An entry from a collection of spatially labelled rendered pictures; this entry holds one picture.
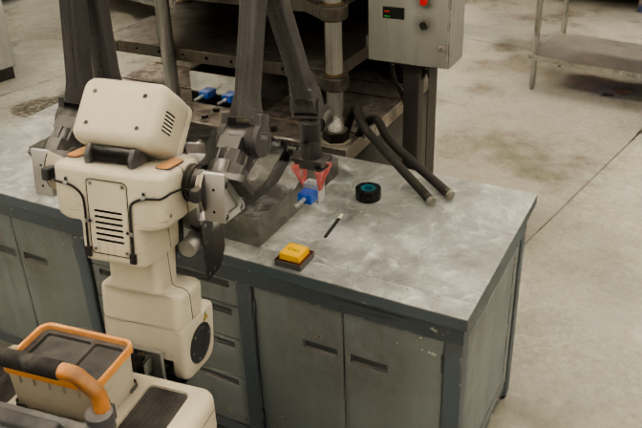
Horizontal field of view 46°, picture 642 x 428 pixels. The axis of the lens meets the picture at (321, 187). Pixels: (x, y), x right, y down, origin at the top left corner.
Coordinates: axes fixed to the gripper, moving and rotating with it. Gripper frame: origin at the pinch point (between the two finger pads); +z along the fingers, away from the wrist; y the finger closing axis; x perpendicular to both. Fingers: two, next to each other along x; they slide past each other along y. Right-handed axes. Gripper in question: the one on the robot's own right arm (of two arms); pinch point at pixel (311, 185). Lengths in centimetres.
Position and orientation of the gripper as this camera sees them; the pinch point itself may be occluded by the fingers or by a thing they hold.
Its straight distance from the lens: 211.9
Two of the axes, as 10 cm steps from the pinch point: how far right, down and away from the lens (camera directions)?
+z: 0.3, 8.9, 4.5
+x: -4.6, 4.1, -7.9
